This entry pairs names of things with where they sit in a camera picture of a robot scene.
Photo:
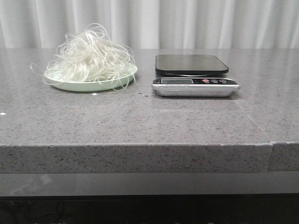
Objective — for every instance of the white vermicelli noodle bundle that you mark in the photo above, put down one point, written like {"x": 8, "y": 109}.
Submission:
{"x": 90, "y": 56}

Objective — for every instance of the silver digital kitchen scale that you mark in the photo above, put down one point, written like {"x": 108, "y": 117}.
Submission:
{"x": 192, "y": 76}

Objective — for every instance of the white pleated curtain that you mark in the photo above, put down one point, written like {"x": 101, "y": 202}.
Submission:
{"x": 154, "y": 24}

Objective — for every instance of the light green round plate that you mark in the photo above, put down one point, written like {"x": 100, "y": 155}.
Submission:
{"x": 123, "y": 81}

